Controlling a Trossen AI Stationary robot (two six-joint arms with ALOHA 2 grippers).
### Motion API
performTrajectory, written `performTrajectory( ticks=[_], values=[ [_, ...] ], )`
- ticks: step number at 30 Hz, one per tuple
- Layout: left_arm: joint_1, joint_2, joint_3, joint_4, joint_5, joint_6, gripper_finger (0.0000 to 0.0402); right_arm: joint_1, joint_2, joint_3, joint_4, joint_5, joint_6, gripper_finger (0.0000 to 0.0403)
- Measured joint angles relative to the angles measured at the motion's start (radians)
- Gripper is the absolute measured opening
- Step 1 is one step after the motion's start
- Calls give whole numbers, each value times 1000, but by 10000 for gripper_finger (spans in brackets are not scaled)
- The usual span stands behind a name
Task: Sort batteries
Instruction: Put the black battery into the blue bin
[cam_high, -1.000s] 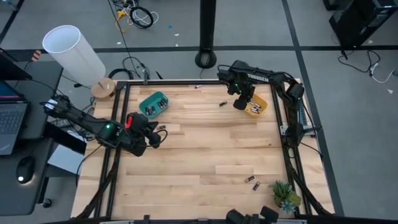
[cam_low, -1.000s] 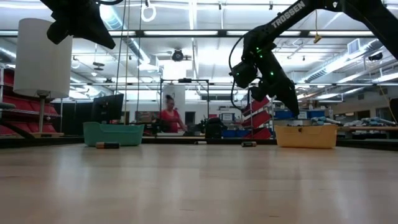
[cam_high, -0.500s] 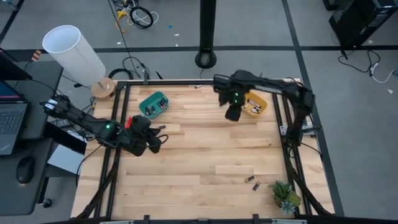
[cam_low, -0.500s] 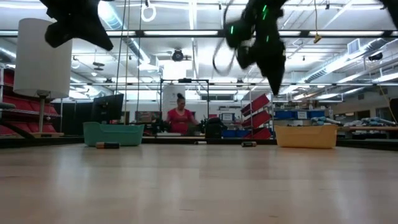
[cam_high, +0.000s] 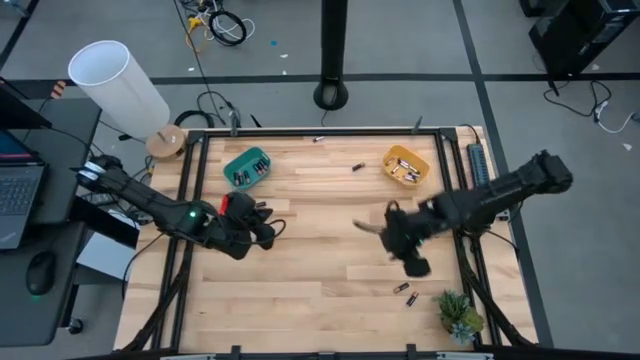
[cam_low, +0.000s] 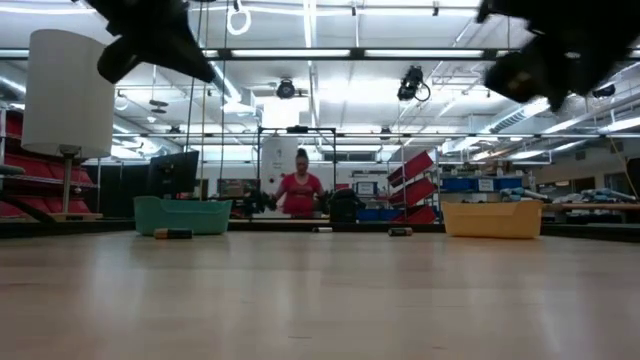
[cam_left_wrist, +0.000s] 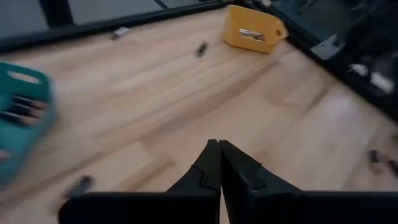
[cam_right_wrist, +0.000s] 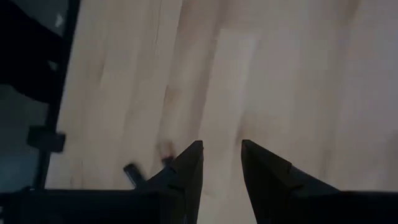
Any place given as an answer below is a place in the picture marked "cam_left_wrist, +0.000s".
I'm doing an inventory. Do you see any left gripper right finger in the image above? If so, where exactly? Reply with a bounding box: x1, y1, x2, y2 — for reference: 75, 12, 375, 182
219, 139, 398, 224

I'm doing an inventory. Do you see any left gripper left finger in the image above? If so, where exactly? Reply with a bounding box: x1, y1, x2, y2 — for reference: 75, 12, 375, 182
58, 139, 222, 224

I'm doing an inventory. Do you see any teal plastic bin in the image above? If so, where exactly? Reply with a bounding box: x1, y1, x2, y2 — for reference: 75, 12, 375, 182
0, 60, 58, 191

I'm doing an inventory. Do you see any yellow plastic bin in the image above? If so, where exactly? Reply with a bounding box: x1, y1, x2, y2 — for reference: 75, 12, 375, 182
222, 4, 289, 55

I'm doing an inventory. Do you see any silver mounting plate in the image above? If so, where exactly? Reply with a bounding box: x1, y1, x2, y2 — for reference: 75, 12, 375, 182
310, 33, 341, 61

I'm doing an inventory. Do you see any black floor tower post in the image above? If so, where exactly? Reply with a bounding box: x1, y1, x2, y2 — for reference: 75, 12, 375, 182
38, 0, 75, 28

